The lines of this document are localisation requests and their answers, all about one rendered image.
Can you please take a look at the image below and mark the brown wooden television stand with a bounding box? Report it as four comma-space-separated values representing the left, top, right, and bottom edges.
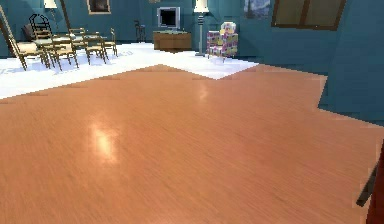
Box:
152, 30, 193, 53

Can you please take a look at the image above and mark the patchwork patterned armchair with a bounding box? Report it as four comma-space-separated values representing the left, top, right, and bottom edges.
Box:
206, 21, 239, 63

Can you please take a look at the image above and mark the white shade floor lamp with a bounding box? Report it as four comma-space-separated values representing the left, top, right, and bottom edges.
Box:
43, 0, 59, 29
193, 0, 210, 57

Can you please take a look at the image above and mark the black small stand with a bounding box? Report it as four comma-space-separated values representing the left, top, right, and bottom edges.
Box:
133, 19, 147, 44

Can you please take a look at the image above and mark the grey framed television set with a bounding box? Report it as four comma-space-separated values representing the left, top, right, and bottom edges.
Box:
156, 6, 181, 30

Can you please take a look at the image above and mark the wooden dining chair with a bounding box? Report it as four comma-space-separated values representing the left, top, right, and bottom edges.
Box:
8, 34, 50, 72
33, 29, 56, 69
47, 33, 80, 72
82, 34, 108, 66
68, 27, 87, 51
103, 27, 119, 58

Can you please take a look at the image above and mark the blue night sky painting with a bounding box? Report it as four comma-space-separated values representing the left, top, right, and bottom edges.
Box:
243, 0, 271, 20

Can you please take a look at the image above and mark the gold framed dark picture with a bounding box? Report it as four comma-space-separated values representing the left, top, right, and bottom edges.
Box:
86, 0, 112, 15

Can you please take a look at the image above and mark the glass top dining table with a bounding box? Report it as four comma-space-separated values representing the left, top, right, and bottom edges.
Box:
33, 32, 108, 65

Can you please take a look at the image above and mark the brown framed window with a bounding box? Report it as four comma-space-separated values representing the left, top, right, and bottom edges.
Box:
270, 0, 347, 32

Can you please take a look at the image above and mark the dark red room door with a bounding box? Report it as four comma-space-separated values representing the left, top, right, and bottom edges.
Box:
365, 139, 384, 224

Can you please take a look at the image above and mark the black wire rack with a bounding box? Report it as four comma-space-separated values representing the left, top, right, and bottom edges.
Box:
28, 13, 52, 40

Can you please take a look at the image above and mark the black door handle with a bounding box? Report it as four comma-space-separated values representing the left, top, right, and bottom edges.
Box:
355, 163, 380, 208

